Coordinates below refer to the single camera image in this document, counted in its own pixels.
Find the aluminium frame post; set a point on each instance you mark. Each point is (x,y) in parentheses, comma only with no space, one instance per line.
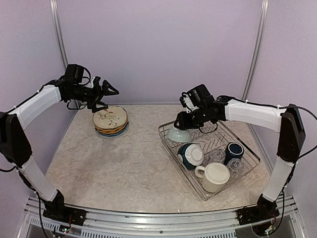
(58,33)
(257,48)

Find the metal wire dish rack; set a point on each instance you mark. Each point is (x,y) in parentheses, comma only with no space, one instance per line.
(214,136)

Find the blue polka dot plate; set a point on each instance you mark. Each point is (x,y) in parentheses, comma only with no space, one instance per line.
(113,134)

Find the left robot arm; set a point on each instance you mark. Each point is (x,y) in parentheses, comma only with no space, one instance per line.
(75,84)

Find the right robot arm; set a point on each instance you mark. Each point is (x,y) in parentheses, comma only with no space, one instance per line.
(201,107)

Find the front aluminium frame rail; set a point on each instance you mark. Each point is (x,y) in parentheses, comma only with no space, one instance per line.
(100,223)

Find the dark blue cup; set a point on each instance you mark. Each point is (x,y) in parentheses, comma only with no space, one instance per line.
(233,150)

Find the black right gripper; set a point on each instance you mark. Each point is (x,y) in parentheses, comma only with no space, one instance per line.
(185,123)

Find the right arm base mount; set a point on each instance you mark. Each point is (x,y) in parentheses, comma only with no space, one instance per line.
(253,214)

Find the clear glass near plates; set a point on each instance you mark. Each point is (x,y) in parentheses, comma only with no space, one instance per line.
(217,155)

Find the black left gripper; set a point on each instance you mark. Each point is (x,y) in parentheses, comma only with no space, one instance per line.
(99,94)

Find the pale green ribbed bowl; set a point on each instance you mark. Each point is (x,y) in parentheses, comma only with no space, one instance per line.
(177,135)

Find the right aluminium frame post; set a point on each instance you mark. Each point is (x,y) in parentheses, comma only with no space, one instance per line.
(257,48)

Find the cream bird pattern plate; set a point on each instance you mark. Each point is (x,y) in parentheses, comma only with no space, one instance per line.
(110,118)

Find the white ribbed mug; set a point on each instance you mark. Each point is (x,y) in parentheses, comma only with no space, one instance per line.
(214,176)

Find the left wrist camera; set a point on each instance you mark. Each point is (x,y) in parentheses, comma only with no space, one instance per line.
(94,82)

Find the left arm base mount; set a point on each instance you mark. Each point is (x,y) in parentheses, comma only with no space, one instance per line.
(70,215)

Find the clear glass near rim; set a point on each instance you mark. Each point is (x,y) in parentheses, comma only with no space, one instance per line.
(235,166)

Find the teal and white bowl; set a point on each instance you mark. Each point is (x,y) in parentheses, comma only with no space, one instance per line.
(191,155)

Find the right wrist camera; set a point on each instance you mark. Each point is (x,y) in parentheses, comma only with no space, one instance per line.
(186,102)

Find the left aluminium frame post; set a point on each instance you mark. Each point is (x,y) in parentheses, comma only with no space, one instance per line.
(58,33)

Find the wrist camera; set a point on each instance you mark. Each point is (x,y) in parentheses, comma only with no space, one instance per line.
(186,102)
(94,82)

